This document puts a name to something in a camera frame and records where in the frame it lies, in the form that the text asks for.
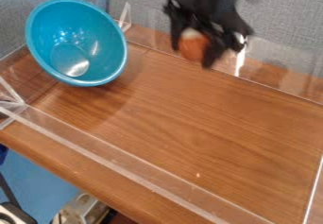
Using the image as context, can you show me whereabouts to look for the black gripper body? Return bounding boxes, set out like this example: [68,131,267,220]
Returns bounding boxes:
[163,0,256,52]

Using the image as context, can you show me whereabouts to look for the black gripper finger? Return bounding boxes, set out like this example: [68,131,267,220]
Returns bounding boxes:
[169,9,187,51]
[201,37,225,69]

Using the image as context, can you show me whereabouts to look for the brown and white toy mushroom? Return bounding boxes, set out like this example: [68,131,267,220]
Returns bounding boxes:
[179,27,209,61]

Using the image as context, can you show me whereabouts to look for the blue plastic bowl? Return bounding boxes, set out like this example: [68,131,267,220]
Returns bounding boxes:
[25,0,128,87]

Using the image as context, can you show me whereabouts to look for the clear acrylic barrier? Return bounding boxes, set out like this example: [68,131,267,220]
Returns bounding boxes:
[0,1,323,224]

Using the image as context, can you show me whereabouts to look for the grey box under table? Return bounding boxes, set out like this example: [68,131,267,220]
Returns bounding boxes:
[50,193,110,224]

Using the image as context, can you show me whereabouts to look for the black and white chair part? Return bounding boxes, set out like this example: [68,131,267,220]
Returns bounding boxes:
[0,173,37,224]

